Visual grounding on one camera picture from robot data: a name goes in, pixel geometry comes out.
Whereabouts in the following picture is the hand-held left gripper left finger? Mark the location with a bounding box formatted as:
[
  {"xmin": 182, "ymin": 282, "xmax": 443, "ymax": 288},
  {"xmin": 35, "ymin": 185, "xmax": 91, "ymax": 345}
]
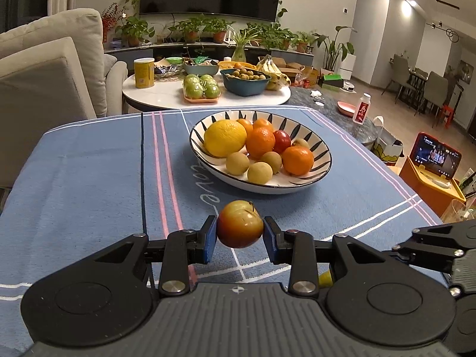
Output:
[{"xmin": 93, "ymin": 215, "xmax": 218, "ymax": 298}]

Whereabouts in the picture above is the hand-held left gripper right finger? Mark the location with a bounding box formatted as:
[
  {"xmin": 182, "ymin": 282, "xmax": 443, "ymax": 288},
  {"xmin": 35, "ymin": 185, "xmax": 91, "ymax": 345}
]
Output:
[{"xmin": 262, "ymin": 216, "xmax": 391, "ymax": 297}]

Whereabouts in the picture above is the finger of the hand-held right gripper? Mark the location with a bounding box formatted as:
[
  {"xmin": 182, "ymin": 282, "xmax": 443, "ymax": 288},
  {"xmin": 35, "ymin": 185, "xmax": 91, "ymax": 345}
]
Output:
[
  {"xmin": 410, "ymin": 220, "xmax": 476, "ymax": 250},
  {"xmin": 389, "ymin": 244, "xmax": 468, "ymax": 270}
]

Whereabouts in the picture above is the red yellow apple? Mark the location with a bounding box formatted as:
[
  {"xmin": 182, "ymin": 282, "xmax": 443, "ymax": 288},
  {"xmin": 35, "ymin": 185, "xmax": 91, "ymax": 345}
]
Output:
[{"xmin": 217, "ymin": 200, "xmax": 265, "ymax": 249}]

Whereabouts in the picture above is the blue striped white bowl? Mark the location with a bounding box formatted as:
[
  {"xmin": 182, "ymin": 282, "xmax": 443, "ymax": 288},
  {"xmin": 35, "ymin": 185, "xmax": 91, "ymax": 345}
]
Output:
[{"xmin": 190, "ymin": 109, "xmax": 333, "ymax": 195}]

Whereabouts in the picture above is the small red apple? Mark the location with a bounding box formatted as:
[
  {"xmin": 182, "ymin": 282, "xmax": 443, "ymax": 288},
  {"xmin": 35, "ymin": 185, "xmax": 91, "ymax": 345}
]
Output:
[{"xmin": 273, "ymin": 129, "xmax": 293, "ymax": 154}]

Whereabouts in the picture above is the large yellow lemon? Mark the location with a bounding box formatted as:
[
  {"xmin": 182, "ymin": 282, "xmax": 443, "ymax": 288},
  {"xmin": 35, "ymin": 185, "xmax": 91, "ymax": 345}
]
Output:
[{"xmin": 203, "ymin": 119, "xmax": 248, "ymax": 158}]

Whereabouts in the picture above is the clear drinking glass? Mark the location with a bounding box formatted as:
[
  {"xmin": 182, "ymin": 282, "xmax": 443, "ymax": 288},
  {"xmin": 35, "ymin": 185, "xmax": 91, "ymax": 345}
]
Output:
[{"xmin": 440, "ymin": 198, "xmax": 476, "ymax": 228}]

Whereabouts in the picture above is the orange storage box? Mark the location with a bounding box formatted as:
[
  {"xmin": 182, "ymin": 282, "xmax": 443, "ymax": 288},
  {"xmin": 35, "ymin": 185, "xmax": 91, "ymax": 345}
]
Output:
[{"xmin": 399, "ymin": 154, "xmax": 466, "ymax": 217}]

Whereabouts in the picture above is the phone in red case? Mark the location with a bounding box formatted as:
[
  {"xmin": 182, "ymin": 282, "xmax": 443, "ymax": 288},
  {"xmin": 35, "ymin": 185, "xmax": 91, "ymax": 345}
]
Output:
[{"xmin": 413, "ymin": 131, "xmax": 463, "ymax": 178}]

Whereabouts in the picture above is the large orange tangerine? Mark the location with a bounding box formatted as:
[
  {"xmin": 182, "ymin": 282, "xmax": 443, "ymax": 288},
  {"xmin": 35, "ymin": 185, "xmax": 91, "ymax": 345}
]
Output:
[
  {"xmin": 281, "ymin": 145, "xmax": 315, "ymax": 177},
  {"xmin": 245, "ymin": 126, "xmax": 276, "ymax": 160}
]

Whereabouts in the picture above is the white paper bag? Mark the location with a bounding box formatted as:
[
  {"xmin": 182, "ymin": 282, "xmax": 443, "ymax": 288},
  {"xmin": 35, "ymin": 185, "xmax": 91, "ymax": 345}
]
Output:
[{"xmin": 371, "ymin": 115, "xmax": 405, "ymax": 167}]

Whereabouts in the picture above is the blue plaid tablecloth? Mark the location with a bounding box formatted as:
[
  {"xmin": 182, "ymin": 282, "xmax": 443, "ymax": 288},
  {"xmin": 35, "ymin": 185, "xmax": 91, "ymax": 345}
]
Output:
[{"xmin": 0, "ymin": 106, "xmax": 453, "ymax": 357}]

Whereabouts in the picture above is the dark marble round table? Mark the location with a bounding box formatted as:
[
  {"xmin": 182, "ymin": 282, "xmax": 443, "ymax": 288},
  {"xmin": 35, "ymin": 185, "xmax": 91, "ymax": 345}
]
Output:
[{"xmin": 286, "ymin": 87, "xmax": 377, "ymax": 144}]

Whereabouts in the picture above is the grey dining chair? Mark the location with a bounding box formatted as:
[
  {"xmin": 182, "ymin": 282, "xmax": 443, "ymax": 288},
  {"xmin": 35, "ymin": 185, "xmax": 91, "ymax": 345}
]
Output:
[
  {"xmin": 382, "ymin": 54, "xmax": 416, "ymax": 98},
  {"xmin": 417, "ymin": 70, "xmax": 449, "ymax": 118}
]

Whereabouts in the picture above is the round white coffee table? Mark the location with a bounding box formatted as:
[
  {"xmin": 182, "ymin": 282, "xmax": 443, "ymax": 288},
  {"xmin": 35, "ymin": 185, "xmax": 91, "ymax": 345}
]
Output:
[{"xmin": 122, "ymin": 70, "xmax": 292, "ymax": 112}]

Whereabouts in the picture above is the white bottle red label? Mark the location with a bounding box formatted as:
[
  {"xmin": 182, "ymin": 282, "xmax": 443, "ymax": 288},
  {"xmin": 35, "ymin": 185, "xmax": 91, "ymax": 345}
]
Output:
[{"xmin": 353, "ymin": 93, "xmax": 373, "ymax": 125}]

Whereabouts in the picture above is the pack of green apples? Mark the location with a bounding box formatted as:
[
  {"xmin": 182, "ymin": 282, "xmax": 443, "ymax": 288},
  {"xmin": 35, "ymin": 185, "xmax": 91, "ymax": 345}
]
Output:
[{"xmin": 182, "ymin": 73, "xmax": 222, "ymax": 104}]

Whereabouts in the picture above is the dark blue plastic bowl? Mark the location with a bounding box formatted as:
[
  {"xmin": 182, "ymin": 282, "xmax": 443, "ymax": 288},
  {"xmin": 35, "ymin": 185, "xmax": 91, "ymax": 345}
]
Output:
[{"xmin": 220, "ymin": 68, "xmax": 272, "ymax": 97}]

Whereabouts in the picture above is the dark dining table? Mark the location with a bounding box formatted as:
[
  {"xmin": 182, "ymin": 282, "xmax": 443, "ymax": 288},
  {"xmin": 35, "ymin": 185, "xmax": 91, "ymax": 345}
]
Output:
[{"xmin": 406, "ymin": 65, "xmax": 429, "ymax": 102}]

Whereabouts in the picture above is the pile of longans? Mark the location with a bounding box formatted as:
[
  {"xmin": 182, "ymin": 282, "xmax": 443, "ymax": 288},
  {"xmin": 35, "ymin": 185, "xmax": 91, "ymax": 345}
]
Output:
[{"xmin": 226, "ymin": 68, "xmax": 268, "ymax": 81}]

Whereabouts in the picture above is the bunch of bananas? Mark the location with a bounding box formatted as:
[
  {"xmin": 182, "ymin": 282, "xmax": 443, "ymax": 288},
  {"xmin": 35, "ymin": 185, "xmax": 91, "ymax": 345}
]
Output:
[{"xmin": 256, "ymin": 55, "xmax": 292, "ymax": 91}]

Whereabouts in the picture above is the teal plastic basket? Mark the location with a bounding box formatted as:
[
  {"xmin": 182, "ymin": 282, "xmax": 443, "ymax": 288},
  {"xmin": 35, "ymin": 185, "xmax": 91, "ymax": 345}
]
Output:
[{"xmin": 183, "ymin": 60, "xmax": 220, "ymax": 76}]

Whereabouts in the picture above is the orange plastic basket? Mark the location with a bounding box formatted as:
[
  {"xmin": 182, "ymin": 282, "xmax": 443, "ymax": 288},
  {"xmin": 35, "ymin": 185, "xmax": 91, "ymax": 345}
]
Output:
[{"xmin": 218, "ymin": 60, "xmax": 257, "ymax": 71}]

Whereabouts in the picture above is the open cardboard box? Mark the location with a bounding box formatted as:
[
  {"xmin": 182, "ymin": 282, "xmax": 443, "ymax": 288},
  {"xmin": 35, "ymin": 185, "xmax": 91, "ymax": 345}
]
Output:
[{"xmin": 273, "ymin": 57, "xmax": 309, "ymax": 82}]

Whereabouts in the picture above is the pile of snack bags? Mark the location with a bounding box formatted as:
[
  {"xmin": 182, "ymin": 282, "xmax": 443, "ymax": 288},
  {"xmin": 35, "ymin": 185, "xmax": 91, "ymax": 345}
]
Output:
[{"xmin": 154, "ymin": 59, "xmax": 184, "ymax": 77}]

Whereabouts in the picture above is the yellow can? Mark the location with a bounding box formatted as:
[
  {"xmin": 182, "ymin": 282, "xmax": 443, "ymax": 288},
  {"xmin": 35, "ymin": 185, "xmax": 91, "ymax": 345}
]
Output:
[{"xmin": 134, "ymin": 57, "xmax": 156, "ymax": 89}]

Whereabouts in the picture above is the spider plant in glass vase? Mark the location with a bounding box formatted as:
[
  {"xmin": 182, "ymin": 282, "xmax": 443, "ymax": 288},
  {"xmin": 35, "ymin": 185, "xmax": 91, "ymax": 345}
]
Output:
[{"xmin": 223, "ymin": 27, "xmax": 262, "ymax": 62}]

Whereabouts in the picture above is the white floor appliance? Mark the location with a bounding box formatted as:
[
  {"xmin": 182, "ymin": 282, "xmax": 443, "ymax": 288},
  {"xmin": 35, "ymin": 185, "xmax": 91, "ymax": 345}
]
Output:
[{"xmin": 341, "ymin": 54, "xmax": 356, "ymax": 79}]

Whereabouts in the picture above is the grey television cabinet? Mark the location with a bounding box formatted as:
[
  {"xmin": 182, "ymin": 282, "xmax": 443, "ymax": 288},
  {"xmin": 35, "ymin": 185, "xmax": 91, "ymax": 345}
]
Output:
[{"xmin": 104, "ymin": 40, "xmax": 315, "ymax": 68}]

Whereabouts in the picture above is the potted green plant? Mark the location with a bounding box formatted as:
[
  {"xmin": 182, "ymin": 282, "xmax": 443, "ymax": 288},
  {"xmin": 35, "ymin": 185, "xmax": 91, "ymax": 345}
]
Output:
[
  {"xmin": 203, "ymin": 16, "xmax": 236, "ymax": 44},
  {"xmin": 295, "ymin": 31, "xmax": 317, "ymax": 54},
  {"xmin": 168, "ymin": 16, "xmax": 204, "ymax": 44},
  {"xmin": 115, "ymin": 15, "xmax": 156, "ymax": 48},
  {"xmin": 246, "ymin": 22, "xmax": 298, "ymax": 51}
]

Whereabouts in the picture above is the tall leafy floor plant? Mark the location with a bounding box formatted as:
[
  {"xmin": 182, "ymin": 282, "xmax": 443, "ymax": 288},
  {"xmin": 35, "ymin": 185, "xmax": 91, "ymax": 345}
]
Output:
[{"xmin": 313, "ymin": 26, "xmax": 356, "ymax": 74}]

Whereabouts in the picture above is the beige sofa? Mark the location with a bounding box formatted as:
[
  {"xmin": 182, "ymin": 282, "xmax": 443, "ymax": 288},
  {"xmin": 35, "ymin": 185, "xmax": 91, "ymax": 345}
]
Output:
[{"xmin": 0, "ymin": 7, "xmax": 129, "ymax": 191}]

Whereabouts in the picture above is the red flower arrangement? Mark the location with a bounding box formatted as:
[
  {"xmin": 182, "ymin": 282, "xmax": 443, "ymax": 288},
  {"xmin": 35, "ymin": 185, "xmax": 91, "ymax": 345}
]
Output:
[{"xmin": 100, "ymin": 2, "xmax": 124, "ymax": 42}]

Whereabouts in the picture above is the framed wall picture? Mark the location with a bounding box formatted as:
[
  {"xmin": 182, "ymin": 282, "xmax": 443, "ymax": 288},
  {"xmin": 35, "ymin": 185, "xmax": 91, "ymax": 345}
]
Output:
[{"xmin": 459, "ymin": 59, "xmax": 475, "ymax": 83}]

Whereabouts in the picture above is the ring ceiling light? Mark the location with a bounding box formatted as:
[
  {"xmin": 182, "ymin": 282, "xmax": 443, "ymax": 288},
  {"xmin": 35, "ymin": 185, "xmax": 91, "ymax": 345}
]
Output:
[{"xmin": 427, "ymin": 21, "xmax": 462, "ymax": 42}]

